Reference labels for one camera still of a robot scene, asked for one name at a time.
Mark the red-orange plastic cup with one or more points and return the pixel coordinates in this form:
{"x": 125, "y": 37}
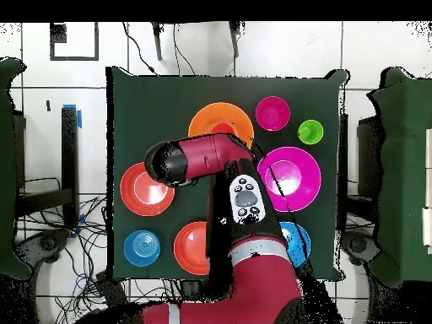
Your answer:
{"x": 222, "y": 129}

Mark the black square frame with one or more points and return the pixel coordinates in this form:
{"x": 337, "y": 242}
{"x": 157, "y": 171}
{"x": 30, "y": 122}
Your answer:
{"x": 96, "y": 44}

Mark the red-orange plastic bowl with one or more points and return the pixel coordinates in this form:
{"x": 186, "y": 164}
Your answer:
{"x": 145, "y": 199}
{"x": 190, "y": 248}

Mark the large pink bowl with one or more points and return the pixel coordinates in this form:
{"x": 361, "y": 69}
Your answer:
{"x": 303, "y": 179}

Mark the green cloth side table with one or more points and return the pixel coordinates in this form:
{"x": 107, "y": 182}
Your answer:
{"x": 6, "y": 168}
{"x": 401, "y": 168}

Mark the black stand with blue tape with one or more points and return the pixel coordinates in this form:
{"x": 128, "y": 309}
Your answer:
{"x": 69, "y": 152}

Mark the small translucent blue bowl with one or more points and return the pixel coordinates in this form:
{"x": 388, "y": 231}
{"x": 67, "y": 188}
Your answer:
{"x": 141, "y": 248}

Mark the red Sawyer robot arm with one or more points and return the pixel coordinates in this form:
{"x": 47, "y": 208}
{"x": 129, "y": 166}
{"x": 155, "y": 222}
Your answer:
{"x": 263, "y": 287}

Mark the large blue bowl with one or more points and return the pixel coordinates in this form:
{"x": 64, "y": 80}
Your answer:
{"x": 289, "y": 236}

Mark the dark green tablecloth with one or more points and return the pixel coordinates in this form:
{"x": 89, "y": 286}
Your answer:
{"x": 152, "y": 101}

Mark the small crimson bowl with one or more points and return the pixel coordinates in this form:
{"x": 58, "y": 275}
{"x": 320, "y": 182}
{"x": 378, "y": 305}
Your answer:
{"x": 272, "y": 113}

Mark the large orange bowl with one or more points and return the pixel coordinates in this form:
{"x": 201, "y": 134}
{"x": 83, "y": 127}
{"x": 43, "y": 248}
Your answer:
{"x": 209, "y": 116}

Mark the green plastic cup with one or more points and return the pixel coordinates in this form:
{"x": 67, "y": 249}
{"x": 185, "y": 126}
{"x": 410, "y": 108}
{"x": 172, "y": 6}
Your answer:
{"x": 310, "y": 132}

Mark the black tripod leg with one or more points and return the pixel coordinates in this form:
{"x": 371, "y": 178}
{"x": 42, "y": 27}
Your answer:
{"x": 235, "y": 40}
{"x": 157, "y": 44}

